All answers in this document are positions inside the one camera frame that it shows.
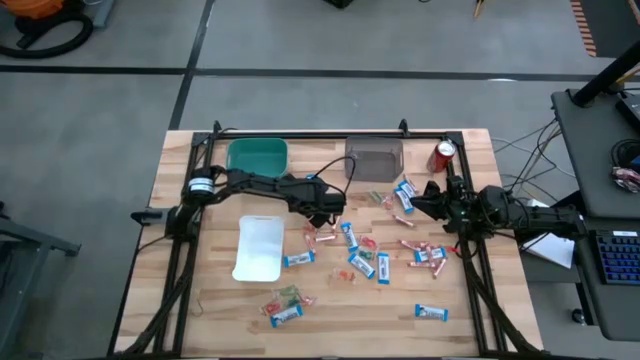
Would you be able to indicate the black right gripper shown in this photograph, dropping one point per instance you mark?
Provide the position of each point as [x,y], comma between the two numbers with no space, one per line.
[452,200]

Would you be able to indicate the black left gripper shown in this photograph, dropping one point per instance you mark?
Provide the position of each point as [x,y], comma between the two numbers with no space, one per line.
[310,197]

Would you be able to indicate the red gummy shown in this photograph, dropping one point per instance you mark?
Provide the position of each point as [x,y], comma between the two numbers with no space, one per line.
[271,307]
[387,202]
[368,243]

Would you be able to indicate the red white snack packet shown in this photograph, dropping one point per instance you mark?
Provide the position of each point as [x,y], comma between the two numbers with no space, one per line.
[325,238]

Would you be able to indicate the green gummy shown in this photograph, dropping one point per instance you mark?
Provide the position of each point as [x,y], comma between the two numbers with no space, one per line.
[293,302]
[376,196]
[288,291]
[366,254]

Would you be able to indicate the orange gummy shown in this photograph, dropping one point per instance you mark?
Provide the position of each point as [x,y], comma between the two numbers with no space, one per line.
[344,275]
[306,300]

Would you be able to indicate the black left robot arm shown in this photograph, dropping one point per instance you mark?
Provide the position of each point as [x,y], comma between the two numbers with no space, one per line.
[260,187]

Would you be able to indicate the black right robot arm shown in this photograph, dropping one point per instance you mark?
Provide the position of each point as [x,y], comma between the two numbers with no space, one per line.
[540,220]

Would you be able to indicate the candy wrapper pile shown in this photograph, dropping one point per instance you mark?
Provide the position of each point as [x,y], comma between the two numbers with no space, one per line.
[625,179]

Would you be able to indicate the red soda can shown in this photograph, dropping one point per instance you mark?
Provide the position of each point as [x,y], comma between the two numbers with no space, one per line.
[440,159]

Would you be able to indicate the grey translucent plastic bin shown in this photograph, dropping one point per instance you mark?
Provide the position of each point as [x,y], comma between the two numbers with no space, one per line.
[375,160]

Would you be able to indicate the white plastic bin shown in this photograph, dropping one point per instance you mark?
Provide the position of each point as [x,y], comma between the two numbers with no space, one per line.
[257,247]

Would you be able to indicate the green plastic bin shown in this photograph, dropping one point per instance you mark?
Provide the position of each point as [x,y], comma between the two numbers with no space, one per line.
[255,155]

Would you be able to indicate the white paper sheet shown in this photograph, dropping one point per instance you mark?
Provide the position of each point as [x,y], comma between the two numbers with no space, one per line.
[555,250]

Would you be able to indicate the dark grey desk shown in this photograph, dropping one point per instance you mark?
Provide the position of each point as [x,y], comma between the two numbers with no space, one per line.
[615,310]
[590,160]

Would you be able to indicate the black side clamp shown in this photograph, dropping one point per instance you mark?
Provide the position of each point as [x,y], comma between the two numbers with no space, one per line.
[145,216]

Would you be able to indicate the black caster wheel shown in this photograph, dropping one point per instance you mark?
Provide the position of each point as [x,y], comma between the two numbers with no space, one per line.
[578,316]

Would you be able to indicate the black backlit keyboard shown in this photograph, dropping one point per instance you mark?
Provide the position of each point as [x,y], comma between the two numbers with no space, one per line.
[620,257]

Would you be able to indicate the black diagonal pole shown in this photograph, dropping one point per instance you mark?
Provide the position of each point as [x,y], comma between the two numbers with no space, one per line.
[600,80]

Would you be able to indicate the black desk device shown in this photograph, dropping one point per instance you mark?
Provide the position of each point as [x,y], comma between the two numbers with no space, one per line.
[631,112]

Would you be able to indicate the black floor mat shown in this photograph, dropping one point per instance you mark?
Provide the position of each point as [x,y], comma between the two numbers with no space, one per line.
[615,30]

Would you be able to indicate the orange vacuum cleaner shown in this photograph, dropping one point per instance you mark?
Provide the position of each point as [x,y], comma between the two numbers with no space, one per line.
[35,6]

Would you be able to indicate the black aluminium rig frame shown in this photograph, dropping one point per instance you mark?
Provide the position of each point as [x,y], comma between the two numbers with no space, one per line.
[325,135]

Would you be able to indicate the grey metal cart frame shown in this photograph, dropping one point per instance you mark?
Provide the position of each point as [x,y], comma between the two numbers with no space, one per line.
[45,241]

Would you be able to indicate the grey post base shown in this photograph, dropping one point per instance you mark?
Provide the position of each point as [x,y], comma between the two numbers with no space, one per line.
[103,15]

